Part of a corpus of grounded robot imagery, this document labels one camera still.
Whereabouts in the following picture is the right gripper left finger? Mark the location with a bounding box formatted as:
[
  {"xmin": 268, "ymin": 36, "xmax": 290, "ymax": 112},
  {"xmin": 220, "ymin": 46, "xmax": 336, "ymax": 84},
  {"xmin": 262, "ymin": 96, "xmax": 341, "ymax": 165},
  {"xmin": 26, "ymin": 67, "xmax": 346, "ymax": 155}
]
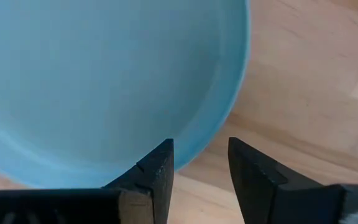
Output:
[{"xmin": 0, "ymin": 139, "xmax": 175, "ymax": 224}]

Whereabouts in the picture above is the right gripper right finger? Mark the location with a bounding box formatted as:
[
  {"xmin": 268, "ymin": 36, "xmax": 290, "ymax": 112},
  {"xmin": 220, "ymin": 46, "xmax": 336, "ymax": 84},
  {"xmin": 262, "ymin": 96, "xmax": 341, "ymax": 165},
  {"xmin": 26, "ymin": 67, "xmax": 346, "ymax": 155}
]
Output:
[{"xmin": 227, "ymin": 137, "xmax": 358, "ymax": 224}]

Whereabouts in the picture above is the teal plate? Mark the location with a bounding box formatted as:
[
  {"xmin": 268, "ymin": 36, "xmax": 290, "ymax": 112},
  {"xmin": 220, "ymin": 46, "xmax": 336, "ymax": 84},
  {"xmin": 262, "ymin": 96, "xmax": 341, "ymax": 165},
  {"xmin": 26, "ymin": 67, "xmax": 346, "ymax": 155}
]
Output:
[{"xmin": 0, "ymin": 0, "xmax": 250, "ymax": 190}]

